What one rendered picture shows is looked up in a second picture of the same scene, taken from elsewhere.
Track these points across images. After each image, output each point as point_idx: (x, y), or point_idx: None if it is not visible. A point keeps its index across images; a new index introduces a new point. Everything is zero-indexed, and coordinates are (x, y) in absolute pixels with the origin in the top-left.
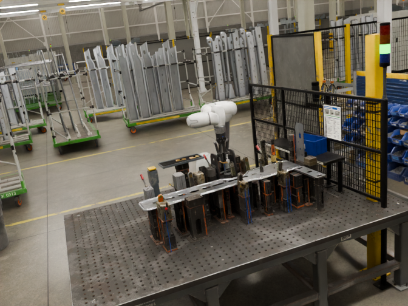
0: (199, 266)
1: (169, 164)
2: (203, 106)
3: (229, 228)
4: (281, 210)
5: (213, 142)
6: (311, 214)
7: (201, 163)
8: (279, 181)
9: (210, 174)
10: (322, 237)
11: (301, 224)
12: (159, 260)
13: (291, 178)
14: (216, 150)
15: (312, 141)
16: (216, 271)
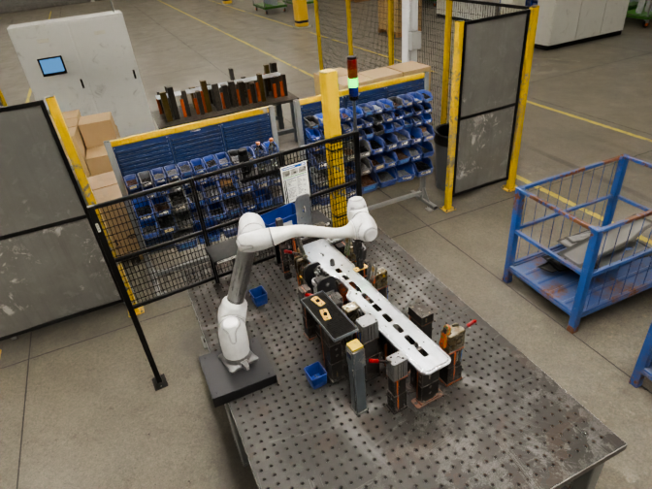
0: (487, 343)
1: (346, 324)
2: (262, 234)
3: (397, 327)
4: (356, 286)
5: (363, 248)
6: (369, 268)
7: (244, 332)
8: (353, 257)
9: (342, 302)
10: (419, 264)
11: (391, 275)
12: (481, 383)
13: (342, 250)
14: (363, 256)
15: (274, 217)
16: (492, 330)
